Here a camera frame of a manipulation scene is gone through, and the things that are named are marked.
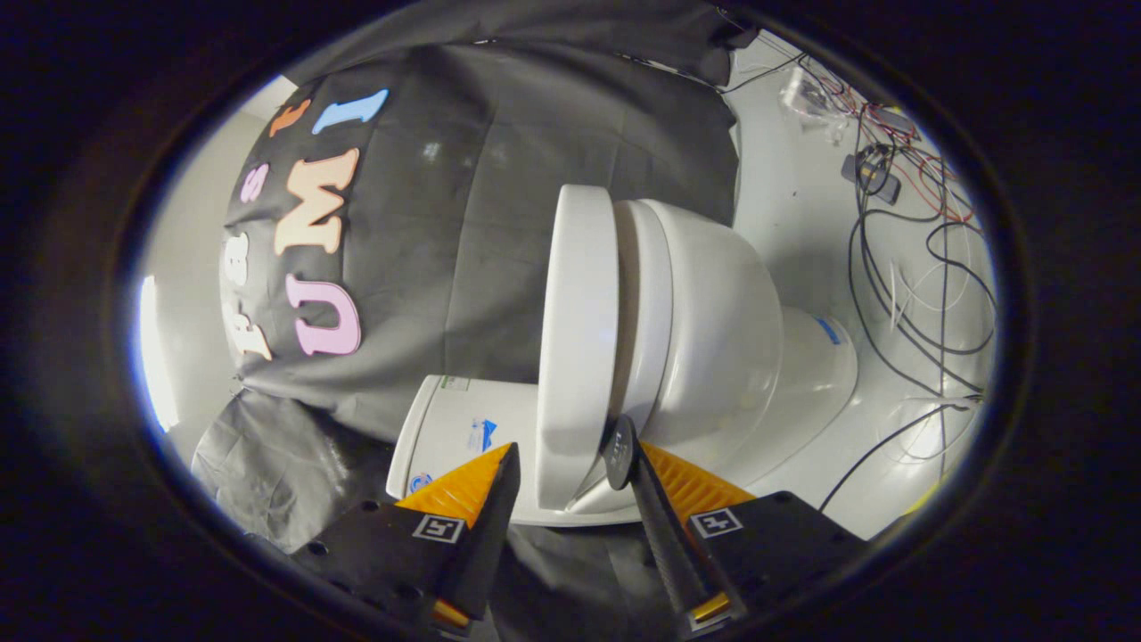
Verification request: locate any small black power adapter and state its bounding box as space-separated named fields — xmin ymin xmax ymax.
xmin=842 ymin=147 xmax=901 ymax=204

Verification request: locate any white toilet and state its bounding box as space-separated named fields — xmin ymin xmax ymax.
xmin=386 ymin=198 xmax=859 ymax=527

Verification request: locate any white toilet seat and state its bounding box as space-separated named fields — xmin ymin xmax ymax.
xmin=611 ymin=201 xmax=674 ymax=429

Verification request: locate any clear plastic bag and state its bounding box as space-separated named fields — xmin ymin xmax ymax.
xmin=780 ymin=67 xmax=852 ymax=144

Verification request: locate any white toilet lid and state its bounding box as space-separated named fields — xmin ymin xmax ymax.
xmin=535 ymin=185 xmax=644 ymax=514

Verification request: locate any tangle of cables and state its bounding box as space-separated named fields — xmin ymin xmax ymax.
xmin=713 ymin=9 xmax=999 ymax=514

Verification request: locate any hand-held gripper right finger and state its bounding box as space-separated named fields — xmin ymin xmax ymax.
xmin=628 ymin=441 xmax=870 ymax=636

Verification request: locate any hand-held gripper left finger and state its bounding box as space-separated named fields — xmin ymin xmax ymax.
xmin=290 ymin=441 xmax=522 ymax=634

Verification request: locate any black backdrop cloth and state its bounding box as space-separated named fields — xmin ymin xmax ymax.
xmin=192 ymin=0 xmax=759 ymax=642

